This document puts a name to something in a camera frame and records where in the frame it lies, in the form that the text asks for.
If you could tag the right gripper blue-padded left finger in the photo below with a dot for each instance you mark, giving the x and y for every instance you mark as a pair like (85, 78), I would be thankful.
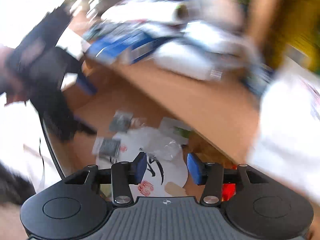
(124, 174)

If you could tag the dark sleeved left forearm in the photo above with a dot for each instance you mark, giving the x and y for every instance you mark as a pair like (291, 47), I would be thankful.
(15, 189)

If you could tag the red packaging box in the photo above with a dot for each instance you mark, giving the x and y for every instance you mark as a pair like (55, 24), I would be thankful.
(229, 181)

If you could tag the grey sachet packet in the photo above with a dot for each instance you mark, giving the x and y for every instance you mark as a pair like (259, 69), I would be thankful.
(121, 121)

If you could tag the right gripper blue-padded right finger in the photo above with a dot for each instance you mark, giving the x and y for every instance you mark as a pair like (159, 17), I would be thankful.
(208, 174)

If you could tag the blue white small box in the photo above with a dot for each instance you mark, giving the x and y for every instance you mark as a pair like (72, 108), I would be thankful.
(129, 48)

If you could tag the plastic wrap roll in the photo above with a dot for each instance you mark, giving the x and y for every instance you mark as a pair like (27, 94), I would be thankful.
(166, 12)

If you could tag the white wrapped packet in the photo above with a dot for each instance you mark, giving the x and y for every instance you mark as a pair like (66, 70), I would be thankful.
(186, 60)

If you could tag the white plastic bag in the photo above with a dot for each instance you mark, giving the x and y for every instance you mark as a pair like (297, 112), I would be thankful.
(287, 141)

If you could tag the clear plastic wrapper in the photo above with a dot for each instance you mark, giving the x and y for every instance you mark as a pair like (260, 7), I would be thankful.
(157, 145)

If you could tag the wooden shelf cabinet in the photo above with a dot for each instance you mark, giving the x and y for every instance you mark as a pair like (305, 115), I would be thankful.
(225, 112)

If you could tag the white calligraphy paper fan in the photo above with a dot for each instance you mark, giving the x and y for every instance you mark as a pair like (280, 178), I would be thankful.
(161, 178)

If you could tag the yellow snack bag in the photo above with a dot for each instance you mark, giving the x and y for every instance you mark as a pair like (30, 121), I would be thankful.
(295, 32)

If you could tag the white green sachet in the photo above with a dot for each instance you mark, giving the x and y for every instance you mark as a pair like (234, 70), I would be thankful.
(176, 130)

